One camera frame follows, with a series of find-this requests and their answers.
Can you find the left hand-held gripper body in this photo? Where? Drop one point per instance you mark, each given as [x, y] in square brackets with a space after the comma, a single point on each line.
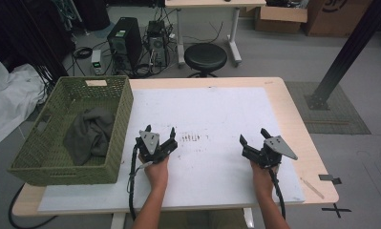
[153, 149]

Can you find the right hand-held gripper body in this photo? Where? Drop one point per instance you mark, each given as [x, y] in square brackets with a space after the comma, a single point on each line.
[267, 152]

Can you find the grey-brown printed t-shirt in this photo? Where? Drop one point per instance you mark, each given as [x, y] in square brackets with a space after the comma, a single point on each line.
[89, 133]

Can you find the green woven basket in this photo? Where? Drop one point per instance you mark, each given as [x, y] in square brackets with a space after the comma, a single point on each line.
[51, 152]

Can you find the person's left hand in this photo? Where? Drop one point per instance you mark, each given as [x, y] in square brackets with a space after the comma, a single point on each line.
[156, 173]

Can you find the person's right hand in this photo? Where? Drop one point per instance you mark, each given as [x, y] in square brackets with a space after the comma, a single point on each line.
[261, 181]

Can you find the light wooden table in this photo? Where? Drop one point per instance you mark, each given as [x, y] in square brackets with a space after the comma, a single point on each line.
[293, 114]

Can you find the black tape piece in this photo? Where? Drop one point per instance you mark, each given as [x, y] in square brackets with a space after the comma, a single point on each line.
[326, 177]

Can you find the grey floor mat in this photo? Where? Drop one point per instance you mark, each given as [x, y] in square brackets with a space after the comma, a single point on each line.
[334, 117]

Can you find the black round stool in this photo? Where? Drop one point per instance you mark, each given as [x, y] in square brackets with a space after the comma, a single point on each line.
[205, 57]

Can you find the white power unit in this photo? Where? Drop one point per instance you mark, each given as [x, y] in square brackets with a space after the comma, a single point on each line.
[96, 62]

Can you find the person's legs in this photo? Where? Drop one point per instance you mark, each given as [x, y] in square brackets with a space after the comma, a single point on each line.
[197, 221]

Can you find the open grey computer tower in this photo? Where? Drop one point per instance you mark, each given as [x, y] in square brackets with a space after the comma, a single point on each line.
[157, 41]

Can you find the black computer tower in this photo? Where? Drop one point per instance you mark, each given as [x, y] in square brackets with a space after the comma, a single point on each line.
[126, 41]

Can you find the small open cardboard box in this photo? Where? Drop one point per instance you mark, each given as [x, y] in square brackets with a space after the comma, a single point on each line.
[279, 19]

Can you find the large cardboard box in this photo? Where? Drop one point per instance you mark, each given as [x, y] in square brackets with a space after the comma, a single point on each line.
[334, 19]

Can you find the white-legged desk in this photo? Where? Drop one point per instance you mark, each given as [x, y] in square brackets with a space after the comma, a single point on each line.
[210, 3]

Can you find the white cloth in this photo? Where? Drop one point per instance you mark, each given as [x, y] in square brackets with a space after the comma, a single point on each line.
[10, 98]

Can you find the dark curtain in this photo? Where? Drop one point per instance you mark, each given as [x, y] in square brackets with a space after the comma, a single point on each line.
[25, 28]

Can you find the black metal post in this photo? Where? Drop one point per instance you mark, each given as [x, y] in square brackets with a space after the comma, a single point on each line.
[347, 54]

